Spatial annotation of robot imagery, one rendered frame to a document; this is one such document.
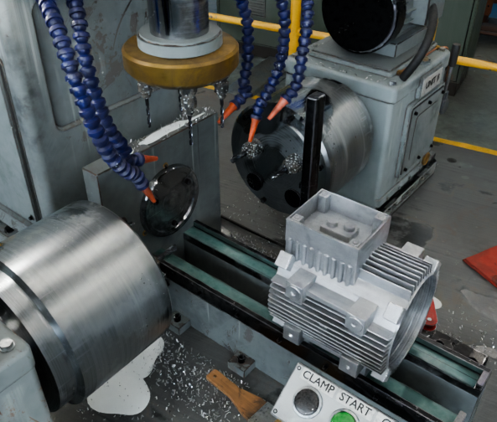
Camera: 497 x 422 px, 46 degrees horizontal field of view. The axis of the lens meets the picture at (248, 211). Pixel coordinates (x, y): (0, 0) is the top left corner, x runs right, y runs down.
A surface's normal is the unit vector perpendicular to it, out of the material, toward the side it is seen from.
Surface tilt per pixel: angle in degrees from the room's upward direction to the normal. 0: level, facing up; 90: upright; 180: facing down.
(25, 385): 90
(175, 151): 90
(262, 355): 90
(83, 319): 58
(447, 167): 0
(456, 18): 90
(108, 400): 0
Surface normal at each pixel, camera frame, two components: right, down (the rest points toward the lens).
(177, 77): 0.01, 0.58
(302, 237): -0.61, 0.47
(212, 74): 0.57, 0.48
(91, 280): 0.50, -0.40
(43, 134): 0.78, 0.37
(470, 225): 0.00, -0.81
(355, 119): 0.64, -0.18
